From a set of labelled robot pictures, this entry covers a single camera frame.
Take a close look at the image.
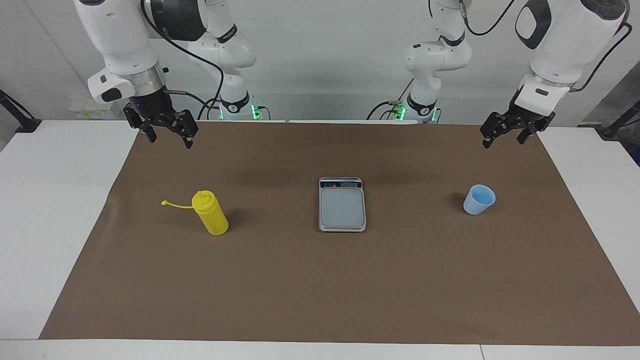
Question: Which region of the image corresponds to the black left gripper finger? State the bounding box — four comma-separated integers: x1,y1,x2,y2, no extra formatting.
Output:
480,112,512,149
516,116,556,146

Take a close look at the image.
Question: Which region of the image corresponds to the yellow squeeze bottle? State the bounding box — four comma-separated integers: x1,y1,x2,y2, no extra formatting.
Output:
161,190,230,236

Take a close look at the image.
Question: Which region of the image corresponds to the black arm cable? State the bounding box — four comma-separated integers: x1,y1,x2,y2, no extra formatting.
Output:
140,0,226,121
427,0,633,94

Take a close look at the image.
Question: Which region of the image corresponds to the black right base cable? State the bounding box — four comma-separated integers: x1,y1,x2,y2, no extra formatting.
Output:
197,97,223,121

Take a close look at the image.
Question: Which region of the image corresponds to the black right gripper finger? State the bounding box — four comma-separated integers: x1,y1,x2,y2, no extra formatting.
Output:
167,110,199,149
123,106,157,144

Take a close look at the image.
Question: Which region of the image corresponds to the brown table mat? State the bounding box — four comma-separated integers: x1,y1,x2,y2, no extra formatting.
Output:
39,120,640,347

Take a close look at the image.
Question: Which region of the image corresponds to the silver digital kitchen scale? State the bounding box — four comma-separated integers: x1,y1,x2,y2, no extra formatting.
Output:
318,176,367,233

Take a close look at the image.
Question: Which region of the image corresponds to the black left base cable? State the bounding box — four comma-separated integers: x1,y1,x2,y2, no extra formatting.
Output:
366,77,416,121

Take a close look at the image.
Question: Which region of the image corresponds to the white wall socket box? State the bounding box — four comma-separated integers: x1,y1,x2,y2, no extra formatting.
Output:
69,97,118,121

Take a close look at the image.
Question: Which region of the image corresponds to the black base cable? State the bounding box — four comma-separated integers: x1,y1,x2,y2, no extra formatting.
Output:
366,77,416,121
197,97,223,121

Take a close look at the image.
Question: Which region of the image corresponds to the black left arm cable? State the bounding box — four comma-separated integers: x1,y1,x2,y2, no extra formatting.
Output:
427,0,633,94

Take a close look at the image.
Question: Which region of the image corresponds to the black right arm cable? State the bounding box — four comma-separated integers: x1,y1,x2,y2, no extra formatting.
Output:
140,0,226,121

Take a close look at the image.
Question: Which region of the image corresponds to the black clamp stand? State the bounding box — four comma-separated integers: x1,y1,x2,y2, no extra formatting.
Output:
600,100,640,139
0,89,42,134

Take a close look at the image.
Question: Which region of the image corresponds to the light blue plastic cup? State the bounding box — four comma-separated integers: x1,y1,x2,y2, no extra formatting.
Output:
463,184,497,216

